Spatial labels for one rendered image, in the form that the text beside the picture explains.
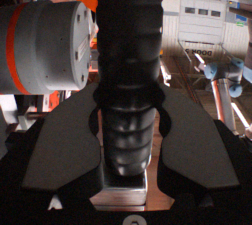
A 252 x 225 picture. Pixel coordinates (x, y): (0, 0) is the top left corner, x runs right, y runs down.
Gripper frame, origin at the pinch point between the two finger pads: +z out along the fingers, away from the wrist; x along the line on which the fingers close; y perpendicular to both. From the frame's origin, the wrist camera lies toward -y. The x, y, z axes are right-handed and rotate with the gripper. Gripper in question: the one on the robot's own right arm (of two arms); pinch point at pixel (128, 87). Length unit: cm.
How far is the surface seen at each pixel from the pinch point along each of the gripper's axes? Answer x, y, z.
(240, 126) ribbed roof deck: 688, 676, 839
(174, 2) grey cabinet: 268, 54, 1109
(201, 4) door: 493, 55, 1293
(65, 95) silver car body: -55, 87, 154
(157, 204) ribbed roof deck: 124, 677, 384
